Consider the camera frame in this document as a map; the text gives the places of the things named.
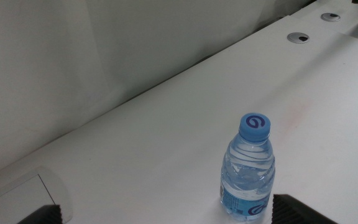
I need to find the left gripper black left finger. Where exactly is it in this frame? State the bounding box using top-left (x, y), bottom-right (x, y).
top-left (16, 204), bottom-right (63, 224)

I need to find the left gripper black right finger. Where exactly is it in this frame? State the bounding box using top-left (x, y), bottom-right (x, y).
top-left (271, 194), bottom-right (338, 224)

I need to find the clear water bottle blue cap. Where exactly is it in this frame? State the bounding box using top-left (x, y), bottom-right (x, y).
top-left (219, 112), bottom-right (276, 222)

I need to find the white fabric backdrop curtain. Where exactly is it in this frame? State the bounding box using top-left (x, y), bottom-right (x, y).
top-left (0, 0), bottom-right (318, 181)

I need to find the silver table cable flap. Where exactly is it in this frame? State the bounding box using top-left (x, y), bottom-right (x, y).
top-left (0, 166), bottom-right (73, 224)

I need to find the silver round cable grommet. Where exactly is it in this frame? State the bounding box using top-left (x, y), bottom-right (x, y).
top-left (287, 32), bottom-right (310, 44)
top-left (320, 12), bottom-right (342, 22)

